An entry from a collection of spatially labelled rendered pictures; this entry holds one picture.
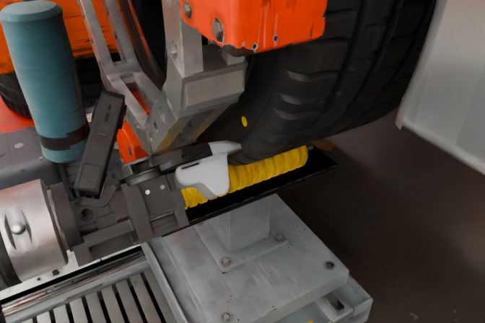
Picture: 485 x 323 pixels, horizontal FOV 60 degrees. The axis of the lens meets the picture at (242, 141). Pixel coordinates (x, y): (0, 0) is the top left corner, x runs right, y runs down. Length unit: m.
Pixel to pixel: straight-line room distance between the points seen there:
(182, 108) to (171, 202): 0.10
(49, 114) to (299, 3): 0.54
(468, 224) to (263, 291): 0.79
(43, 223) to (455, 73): 0.35
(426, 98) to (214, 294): 0.63
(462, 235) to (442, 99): 1.12
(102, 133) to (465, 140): 0.33
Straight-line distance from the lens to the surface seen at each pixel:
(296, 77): 0.38
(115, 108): 0.46
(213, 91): 0.38
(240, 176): 0.64
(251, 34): 0.27
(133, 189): 0.43
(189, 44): 0.36
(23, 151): 1.01
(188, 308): 0.94
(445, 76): 0.31
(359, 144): 1.69
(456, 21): 0.30
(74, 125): 0.76
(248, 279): 0.88
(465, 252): 1.37
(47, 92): 0.72
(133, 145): 0.64
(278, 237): 0.93
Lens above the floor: 0.92
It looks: 34 degrees down
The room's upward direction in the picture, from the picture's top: straight up
